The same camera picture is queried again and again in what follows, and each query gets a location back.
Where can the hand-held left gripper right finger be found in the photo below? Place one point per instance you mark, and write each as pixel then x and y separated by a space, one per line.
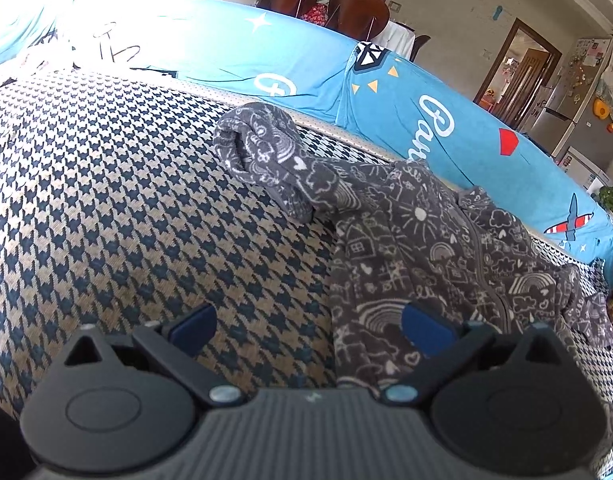
pixel 426 330

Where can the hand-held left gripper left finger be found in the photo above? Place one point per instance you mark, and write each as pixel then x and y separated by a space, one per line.
pixel 194 327

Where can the grey patterned fleece garment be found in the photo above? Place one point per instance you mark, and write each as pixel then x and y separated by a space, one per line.
pixel 411 240

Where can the houndstooth sofa seat cover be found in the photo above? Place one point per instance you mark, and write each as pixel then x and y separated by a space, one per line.
pixel 111 210

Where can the white chest freezer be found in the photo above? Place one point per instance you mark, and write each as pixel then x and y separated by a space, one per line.
pixel 584 167

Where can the silver refrigerator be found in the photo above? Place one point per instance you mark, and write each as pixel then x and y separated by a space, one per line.
pixel 571 110

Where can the orange fridge magnet toy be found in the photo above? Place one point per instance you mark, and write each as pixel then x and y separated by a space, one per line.
pixel 600 108

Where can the dark wooden chair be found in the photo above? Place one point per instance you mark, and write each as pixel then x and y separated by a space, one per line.
pixel 421 47

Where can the dining table white tablecloth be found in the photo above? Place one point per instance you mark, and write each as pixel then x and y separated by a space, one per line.
pixel 394 37

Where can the blue printed sofa cover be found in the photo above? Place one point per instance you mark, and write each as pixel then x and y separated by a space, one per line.
pixel 306 55

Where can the red floral cloth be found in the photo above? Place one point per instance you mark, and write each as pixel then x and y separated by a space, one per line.
pixel 315 12

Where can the wall light switch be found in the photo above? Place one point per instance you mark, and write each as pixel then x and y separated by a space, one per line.
pixel 395 7

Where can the blue wall sticker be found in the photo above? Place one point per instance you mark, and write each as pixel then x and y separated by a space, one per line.
pixel 496 12

